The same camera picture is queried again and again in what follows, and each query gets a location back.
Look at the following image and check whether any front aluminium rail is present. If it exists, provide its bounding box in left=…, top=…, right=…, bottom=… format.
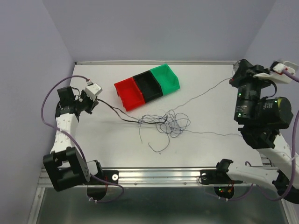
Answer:
left=37, top=166, right=278, bottom=188

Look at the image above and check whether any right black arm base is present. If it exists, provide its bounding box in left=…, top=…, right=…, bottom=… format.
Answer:
left=198, top=169, right=243, bottom=200

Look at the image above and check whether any blue black wire bundle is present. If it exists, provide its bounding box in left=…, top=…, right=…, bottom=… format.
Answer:
left=97, top=99, right=191, bottom=154

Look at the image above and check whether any green plastic bin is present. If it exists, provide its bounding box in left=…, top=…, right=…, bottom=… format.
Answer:
left=150, top=64, right=180, bottom=95

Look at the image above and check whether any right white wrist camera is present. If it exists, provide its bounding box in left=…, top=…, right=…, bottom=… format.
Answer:
left=253, top=60, right=299, bottom=84

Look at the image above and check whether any thin grey wire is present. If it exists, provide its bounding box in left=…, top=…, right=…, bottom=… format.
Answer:
left=163, top=61, right=245, bottom=136

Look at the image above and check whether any red plastic bin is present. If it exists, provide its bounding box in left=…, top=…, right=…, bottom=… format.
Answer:
left=114, top=77, right=145, bottom=112

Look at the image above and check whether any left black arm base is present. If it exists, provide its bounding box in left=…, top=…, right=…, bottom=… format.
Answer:
left=85, top=160, right=119, bottom=203

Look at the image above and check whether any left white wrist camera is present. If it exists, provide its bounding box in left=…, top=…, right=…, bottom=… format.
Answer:
left=84, top=79, right=102, bottom=101

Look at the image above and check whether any right side aluminium rail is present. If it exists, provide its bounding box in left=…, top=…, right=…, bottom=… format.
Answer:
left=233, top=64, right=273, bottom=167

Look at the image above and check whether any back aluminium rail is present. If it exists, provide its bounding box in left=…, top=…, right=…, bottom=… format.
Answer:
left=75, top=60, right=236, bottom=65

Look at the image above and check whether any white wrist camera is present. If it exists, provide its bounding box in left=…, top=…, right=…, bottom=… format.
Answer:
left=253, top=60, right=299, bottom=84
left=84, top=79, right=102, bottom=101

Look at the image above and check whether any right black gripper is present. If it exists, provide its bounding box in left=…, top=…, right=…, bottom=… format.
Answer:
left=228, top=57, right=276, bottom=120

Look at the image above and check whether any aluminium rail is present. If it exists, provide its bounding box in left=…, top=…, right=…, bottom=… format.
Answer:
left=233, top=64, right=273, bottom=167
left=37, top=166, right=278, bottom=188
left=75, top=60, right=236, bottom=65

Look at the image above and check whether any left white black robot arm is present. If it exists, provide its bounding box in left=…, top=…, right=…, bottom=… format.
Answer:
left=43, top=84, right=104, bottom=192

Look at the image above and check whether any black plastic bin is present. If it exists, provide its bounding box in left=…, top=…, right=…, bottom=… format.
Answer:
left=133, top=70, right=163, bottom=103

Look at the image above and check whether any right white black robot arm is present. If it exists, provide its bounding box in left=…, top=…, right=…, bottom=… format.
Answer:
left=215, top=59, right=299, bottom=204

